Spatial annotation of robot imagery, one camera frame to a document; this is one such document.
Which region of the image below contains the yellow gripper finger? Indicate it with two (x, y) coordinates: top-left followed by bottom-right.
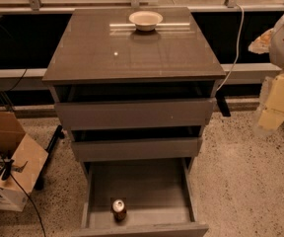
(248, 29), (273, 54)
(252, 73), (284, 136)

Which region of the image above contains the orange soda can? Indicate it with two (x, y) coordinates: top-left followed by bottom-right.
(111, 199), (127, 221)

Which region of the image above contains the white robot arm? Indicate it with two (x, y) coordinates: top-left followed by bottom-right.
(248, 14), (284, 136)

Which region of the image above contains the top grey drawer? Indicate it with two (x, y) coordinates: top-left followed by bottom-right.
(53, 82), (217, 130)

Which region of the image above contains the grey drawer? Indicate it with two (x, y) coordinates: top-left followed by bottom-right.
(71, 158), (208, 237)
(72, 126), (202, 162)
(53, 82), (217, 130)

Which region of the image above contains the grey drawer cabinet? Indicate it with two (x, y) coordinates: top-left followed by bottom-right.
(41, 6), (227, 170)

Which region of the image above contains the bottom grey drawer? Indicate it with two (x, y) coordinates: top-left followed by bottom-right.
(71, 158), (208, 237)

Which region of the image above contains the middle grey drawer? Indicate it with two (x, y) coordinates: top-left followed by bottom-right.
(72, 126), (202, 162)

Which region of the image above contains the white paper bowl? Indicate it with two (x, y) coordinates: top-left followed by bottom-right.
(129, 11), (163, 32)

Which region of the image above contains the black stand leg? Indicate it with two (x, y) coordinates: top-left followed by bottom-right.
(35, 125), (65, 191)

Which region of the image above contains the open cardboard box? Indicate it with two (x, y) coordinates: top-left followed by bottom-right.
(0, 112), (47, 211)

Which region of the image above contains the white cable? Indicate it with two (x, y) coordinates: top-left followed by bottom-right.
(216, 3), (246, 93)

